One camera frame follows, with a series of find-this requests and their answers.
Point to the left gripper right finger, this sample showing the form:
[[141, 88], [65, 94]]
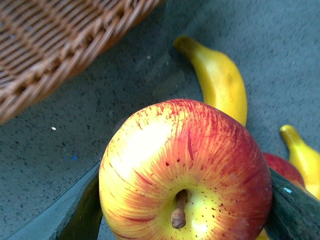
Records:
[[294, 214]]

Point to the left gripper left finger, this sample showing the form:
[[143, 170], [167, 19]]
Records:
[[76, 215]]

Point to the red yellow apple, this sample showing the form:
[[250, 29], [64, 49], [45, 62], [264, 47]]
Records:
[[284, 168], [183, 170]]

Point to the yellow banana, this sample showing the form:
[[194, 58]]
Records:
[[220, 80], [304, 158]]

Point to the left brown wicker basket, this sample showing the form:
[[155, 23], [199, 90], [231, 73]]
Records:
[[43, 43]]

